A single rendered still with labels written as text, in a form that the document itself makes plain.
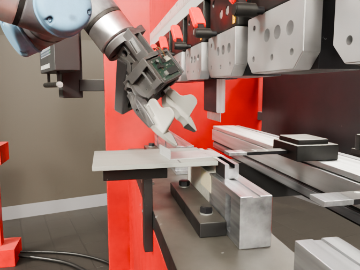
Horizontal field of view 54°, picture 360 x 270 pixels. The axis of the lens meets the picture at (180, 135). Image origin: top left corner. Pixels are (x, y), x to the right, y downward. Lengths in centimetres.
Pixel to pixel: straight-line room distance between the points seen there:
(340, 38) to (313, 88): 104
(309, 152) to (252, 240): 31
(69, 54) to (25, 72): 162
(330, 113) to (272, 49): 85
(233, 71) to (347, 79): 69
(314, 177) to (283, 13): 53
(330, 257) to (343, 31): 24
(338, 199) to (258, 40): 24
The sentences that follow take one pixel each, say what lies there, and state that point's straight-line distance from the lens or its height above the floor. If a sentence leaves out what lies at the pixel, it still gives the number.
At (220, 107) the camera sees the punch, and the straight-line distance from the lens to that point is 79.
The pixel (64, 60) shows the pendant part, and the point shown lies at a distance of 177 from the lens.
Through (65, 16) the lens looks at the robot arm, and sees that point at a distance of 50.
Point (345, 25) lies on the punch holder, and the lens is 35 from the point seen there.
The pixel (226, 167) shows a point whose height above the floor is 99.
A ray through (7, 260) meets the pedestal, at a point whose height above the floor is 5.
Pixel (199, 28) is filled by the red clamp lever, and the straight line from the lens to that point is 69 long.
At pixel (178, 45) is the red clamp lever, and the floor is 126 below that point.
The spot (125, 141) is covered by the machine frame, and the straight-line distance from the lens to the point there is 167.
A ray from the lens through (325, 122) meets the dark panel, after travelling 133.
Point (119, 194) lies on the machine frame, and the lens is 172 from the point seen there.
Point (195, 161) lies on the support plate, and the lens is 75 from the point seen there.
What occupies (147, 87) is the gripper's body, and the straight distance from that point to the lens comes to 63.
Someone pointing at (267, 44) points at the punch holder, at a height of 121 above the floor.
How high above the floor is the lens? 115
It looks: 7 degrees down
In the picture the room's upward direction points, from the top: straight up
